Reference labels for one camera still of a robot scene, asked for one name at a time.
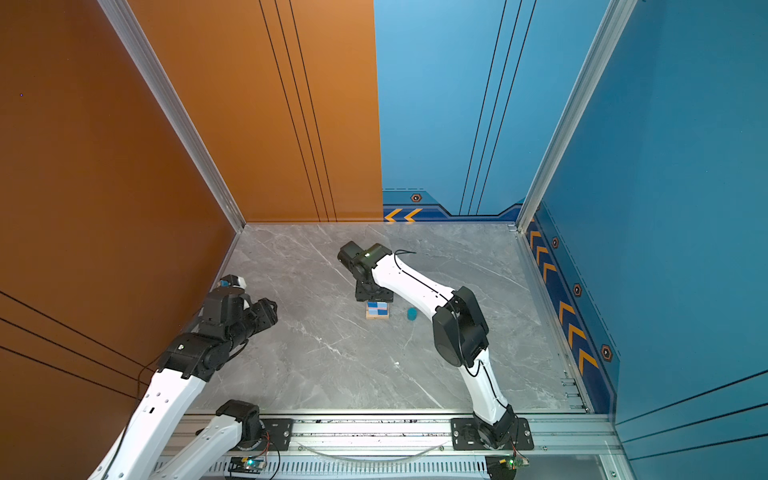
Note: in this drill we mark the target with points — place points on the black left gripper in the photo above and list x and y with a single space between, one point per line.
267 315

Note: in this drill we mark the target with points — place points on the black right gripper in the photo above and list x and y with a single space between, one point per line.
360 296

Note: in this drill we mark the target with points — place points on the natural wood block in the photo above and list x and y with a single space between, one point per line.
369 316

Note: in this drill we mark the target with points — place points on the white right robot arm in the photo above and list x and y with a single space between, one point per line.
460 331

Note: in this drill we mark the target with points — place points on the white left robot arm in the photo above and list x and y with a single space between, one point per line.
228 319

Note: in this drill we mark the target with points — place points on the left circuit board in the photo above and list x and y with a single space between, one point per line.
246 465

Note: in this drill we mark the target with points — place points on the circuit board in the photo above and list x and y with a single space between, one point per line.
514 462
246 465

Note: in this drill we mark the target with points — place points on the right circuit board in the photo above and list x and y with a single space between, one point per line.
514 462

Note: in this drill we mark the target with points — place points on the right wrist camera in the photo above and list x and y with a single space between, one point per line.
360 261

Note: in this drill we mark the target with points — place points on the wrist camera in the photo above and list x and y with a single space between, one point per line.
360 261
232 281

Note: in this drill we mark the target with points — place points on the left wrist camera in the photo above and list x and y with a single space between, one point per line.
232 281

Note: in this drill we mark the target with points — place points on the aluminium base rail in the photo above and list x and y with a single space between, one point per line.
430 444

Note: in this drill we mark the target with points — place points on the aluminium corner post left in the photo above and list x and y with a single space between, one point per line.
136 43

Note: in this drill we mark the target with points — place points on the aluminium corner post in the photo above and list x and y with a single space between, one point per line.
136 43
608 34

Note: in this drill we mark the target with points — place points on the aluminium corner post right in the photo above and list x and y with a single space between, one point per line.
608 34

